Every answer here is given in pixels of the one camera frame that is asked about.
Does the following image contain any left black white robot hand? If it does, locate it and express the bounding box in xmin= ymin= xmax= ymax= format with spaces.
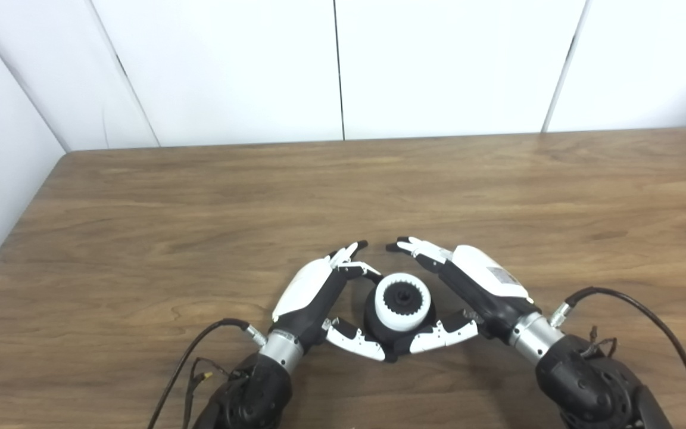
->
xmin=272 ymin=240 xmax=386 ymax=362

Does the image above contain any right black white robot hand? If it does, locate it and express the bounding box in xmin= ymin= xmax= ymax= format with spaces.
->
xmin=386 ymin=237 xmax=541 ymax=355

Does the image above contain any white plastic ring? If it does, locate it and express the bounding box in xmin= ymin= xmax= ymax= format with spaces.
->
xmin=375 ymin=272 xmax=428 ymax=332

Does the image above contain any round black plastic part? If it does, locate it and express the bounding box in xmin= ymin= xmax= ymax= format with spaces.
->
xmin=364 ymin=286 xmax=438 ymax=363

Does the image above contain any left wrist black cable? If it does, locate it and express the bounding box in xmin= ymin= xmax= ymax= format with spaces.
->
xmin=146 ymin=318 xmax=267 ymax=429

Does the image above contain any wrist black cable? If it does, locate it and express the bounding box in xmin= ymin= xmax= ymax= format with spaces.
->
xmin=548 ymin=287 xmax=686 ymax=429
xmin=146 ymin=318 xmax=267 ymax=429

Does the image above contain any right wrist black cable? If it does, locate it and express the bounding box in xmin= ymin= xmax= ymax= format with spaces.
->
xmin=548 ymin=287 xmax=686 ymax=429

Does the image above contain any right arm thin wire bundle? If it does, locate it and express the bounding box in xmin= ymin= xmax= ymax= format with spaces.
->
xmin=581 ymin=325 xmax=618 ymax=358

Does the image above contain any arm thin wire bundle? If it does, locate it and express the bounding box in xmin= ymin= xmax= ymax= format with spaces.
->
xmin=182 ymin=356 xmax=242 ymax=429
xmin=581 ymin=325 xmax=618 ymax=358

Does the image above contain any left arm thin wire bundle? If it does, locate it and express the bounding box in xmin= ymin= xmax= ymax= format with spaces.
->
xmin=182 ymin=356 xmax=242 ymax=429

